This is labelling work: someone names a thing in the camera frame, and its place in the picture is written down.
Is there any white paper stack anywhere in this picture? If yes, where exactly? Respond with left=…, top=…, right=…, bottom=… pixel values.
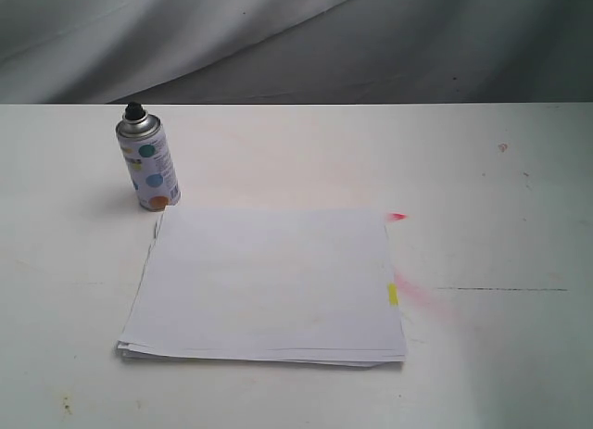
left=118, top=207, right=407, bottom=366

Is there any grey backdrop cloth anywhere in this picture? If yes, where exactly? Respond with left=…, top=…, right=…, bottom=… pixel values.
left=1, top=0, right=592, bottom=104

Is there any white dotted spray paint can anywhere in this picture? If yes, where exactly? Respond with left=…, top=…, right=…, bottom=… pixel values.
left=115, top=102, right=181, bottom=211

